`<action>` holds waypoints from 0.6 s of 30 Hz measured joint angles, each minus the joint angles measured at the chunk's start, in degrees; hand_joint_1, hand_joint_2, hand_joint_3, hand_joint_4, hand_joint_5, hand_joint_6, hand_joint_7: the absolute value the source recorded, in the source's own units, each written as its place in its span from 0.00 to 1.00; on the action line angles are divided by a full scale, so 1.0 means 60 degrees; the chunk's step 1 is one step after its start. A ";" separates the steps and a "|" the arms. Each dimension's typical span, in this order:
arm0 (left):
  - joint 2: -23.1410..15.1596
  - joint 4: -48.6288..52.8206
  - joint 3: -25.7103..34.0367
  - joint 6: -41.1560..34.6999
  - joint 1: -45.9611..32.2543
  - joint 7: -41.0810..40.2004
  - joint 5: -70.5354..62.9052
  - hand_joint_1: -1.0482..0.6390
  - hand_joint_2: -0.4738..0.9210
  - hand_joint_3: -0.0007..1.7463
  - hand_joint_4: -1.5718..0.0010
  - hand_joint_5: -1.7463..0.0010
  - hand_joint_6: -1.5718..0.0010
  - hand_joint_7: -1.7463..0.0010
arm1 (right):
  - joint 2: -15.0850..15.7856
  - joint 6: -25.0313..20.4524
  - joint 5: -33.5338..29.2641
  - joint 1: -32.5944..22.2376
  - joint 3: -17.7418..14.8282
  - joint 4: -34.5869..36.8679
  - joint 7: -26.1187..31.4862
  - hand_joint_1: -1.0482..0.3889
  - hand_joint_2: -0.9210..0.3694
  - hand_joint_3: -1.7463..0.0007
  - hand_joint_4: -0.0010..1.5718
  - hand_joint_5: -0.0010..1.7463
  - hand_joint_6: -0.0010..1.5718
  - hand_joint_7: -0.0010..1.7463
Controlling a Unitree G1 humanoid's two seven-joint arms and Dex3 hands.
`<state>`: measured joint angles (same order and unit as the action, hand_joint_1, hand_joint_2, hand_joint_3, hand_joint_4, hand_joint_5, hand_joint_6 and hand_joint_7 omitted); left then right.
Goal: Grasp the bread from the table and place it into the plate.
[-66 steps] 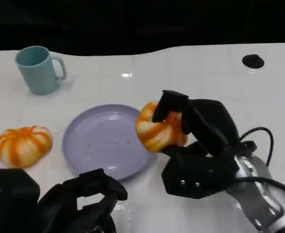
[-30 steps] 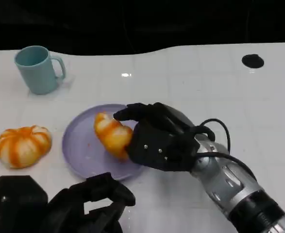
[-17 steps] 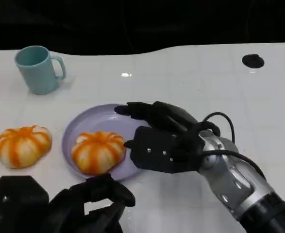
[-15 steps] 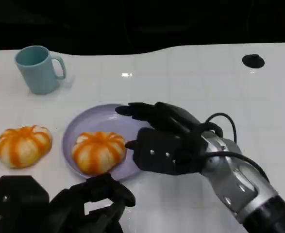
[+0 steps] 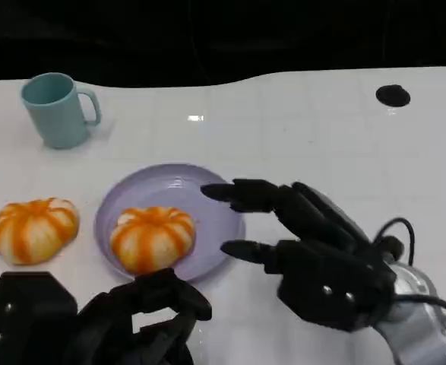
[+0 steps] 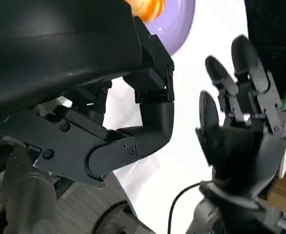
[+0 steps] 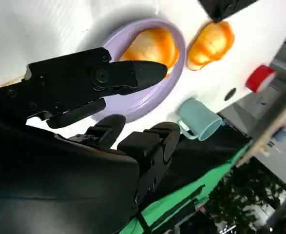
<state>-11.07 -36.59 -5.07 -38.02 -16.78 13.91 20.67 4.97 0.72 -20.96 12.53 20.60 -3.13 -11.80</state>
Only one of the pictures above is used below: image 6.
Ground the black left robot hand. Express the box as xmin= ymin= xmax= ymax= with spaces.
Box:
xmin=0 ymin=0 xmax=175 ymax=189

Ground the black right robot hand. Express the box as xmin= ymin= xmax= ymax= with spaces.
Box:
xmin=195 ymin=35 xmax=286 ymax=195

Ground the orange white toy bread roll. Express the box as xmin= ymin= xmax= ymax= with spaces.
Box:
xmin=124 ymin=0 xmax=167 ymax=24

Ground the brown cardboard box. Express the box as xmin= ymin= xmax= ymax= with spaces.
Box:
xmin=267 ymin=177 xmax=286 ymax=213

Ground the lilac plate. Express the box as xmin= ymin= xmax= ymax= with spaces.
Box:
xmin=144 ymin=0 xmax=196 ymax=56

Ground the grey robot body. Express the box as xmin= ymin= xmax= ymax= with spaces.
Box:
xmin=0 ymin=135 xmax=59 ymax=234

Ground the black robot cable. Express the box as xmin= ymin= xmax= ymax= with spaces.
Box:
xmin=167 ymin=182 xmax=202 ymax=234

